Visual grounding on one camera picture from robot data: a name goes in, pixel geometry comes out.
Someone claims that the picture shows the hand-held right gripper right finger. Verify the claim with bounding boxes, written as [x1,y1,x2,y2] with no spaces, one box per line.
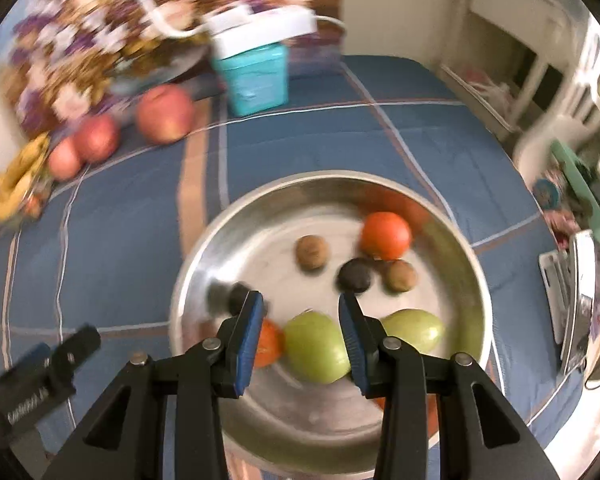
[339,292,556,480]

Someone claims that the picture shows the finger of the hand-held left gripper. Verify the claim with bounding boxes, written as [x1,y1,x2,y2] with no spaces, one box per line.
[0,342,52,391]
[47,325,102,396]

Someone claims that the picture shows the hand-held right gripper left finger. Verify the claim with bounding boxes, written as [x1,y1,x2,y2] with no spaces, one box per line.
[40,291,264,480]

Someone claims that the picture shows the small orange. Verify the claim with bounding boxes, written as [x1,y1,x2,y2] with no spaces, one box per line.
[360,211,412,260]
[254,319,286,367]

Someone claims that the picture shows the dark plum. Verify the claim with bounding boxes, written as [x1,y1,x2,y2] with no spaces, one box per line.
[207,282,253,317]
[337,258,373,293]

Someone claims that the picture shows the round metal bowl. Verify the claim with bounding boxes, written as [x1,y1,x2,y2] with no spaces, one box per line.
[169,170,495,476]

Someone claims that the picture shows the blue plaid blanket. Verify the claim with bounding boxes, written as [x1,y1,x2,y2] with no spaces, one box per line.
[0,55,588,480]

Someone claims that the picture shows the clear plastic fruit bag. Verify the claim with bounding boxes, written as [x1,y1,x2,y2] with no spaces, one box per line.
[20,175,56,218]

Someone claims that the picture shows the bunch of yellow bananas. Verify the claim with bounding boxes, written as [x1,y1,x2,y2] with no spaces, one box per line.
[0,132,51,221]

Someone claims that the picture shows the small red apple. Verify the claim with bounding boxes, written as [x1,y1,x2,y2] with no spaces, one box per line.
[47,137,84,181]

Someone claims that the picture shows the medium red apple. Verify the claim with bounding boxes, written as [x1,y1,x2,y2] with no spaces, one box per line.
[75,115,121,163]

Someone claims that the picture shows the grey flat device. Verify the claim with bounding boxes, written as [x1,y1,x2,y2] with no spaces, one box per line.
[539,230,596,373]

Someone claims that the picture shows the large red apple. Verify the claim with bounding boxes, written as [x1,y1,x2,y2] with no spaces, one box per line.
[136,85,196,145]

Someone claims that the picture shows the colourful round trinkets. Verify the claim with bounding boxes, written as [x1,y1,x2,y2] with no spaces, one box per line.
[535,170,581,241]

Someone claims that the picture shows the teal plastic box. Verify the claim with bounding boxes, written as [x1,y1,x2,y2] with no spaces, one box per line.
[212,44,290,117]

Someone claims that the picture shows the green board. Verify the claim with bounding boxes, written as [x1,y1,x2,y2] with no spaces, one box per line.
[550,140,600,236]

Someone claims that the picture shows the white plastic bag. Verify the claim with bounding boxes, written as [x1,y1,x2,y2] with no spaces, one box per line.
[472,77,513,106]

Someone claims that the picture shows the floral painting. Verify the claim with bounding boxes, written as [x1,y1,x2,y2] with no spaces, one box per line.
[0,0,341,141]

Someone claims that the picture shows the white chair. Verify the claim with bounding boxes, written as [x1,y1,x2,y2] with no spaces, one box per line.
[512,25,600,161]

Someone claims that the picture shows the white shelf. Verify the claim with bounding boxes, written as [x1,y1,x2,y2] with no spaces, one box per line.
[440,0,566,136]

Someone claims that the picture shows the white cable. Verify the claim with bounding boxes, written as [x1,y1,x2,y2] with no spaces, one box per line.
[315,15,348,36]

